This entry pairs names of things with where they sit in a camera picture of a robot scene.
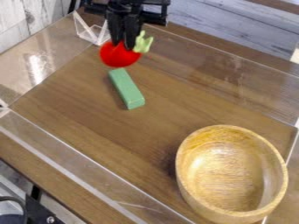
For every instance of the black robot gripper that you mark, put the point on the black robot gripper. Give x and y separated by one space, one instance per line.
133 8

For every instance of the red plush strawberry toy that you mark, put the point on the red plush strawberry toy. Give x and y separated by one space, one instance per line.
116 56

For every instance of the green rectangular block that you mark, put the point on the green rectangular block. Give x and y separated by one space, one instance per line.
126 89

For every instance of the wooden bowl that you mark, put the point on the wooden bowl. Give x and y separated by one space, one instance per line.
231 174

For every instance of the clear acrylic corner bracket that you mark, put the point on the clear acrylic corner bracket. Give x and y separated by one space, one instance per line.
94 34

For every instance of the clear acrylic tray wall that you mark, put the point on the clear acrylic tray wall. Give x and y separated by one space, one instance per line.
101 158

